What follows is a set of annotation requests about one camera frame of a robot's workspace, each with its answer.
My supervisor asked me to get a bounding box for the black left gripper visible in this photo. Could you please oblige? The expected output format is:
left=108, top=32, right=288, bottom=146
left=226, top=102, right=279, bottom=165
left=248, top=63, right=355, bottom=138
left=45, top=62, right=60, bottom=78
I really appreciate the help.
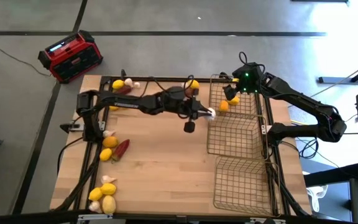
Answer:
left=166, top=86, right=213, bottom=121

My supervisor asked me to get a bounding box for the black desk leg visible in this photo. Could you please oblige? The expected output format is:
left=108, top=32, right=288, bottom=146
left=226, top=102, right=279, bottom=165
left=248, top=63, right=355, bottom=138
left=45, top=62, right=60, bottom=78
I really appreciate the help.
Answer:
left=318, top=57, right=358, bottom=85

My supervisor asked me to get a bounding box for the bright red chili pepper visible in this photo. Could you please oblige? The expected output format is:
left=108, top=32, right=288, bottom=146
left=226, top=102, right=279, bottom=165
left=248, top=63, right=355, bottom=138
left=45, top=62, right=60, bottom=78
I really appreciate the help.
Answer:
left=111, top=139, right=131, bottom=163

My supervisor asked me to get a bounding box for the black beam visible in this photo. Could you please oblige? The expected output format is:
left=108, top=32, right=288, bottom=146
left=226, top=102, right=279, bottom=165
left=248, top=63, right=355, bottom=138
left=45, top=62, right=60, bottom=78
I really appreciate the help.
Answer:
left=303, top=162, right=358, bottom=188

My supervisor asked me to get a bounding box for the white plastic loop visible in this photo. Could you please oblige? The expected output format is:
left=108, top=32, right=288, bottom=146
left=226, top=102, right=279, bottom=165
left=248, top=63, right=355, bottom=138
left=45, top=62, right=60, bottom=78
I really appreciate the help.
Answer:
left=305, top=183, right=329, bottom=213

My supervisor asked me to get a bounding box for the red and black jobsite radio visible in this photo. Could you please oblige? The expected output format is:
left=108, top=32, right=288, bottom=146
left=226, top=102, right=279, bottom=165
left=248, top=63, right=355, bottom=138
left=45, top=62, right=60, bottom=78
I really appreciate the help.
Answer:
left=37, top=30, right=104, bottom=84

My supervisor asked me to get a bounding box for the black rig crossbar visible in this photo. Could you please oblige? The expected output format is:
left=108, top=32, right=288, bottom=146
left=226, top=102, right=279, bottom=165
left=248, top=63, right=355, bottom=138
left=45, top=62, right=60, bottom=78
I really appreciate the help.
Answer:
left=0, top=210, right=358, bottom=224

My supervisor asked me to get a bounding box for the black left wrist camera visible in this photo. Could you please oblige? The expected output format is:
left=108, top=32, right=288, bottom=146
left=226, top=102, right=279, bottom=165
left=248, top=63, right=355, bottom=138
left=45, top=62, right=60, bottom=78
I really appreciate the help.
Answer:
left=183, top=117, right=196, bottom=134

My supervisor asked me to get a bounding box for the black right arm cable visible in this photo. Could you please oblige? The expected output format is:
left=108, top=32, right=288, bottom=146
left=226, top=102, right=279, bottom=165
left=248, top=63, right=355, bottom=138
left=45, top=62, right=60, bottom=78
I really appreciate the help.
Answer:
left=238, top=51, right=266, bottom=74

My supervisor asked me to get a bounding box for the black aluminium table frame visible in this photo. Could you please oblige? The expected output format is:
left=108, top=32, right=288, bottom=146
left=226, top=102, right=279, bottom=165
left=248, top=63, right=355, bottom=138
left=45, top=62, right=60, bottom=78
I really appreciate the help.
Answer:
left=52, top=74, right=312, bottom=218

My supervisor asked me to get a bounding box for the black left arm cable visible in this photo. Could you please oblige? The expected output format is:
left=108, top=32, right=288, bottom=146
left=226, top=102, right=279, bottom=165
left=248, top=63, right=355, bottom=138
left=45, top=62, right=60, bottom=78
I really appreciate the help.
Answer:
left=141, top=74, right=196, bottom=94

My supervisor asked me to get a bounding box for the thin grey cord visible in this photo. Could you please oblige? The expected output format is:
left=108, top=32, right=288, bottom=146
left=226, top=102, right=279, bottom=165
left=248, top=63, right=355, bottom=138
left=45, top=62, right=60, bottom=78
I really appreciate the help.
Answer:
left=309, top=57, right=358, bottom=97

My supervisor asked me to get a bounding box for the black coiled cable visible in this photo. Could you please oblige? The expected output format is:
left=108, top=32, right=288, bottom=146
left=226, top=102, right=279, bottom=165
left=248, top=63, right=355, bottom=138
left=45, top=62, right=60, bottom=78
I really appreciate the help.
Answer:
left=296, top=136, right=322, bottom=160

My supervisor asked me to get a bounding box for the black arm base cable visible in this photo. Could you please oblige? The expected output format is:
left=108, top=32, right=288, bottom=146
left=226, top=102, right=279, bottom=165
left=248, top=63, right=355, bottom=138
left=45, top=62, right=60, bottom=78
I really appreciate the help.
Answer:
left=57, top=136, right=85, bottom=177

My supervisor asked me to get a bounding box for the grey radio power cord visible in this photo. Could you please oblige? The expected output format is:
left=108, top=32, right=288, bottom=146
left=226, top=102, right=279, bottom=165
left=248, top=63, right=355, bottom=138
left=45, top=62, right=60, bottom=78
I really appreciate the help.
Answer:
left=0, top=38, right=53, bottom=78

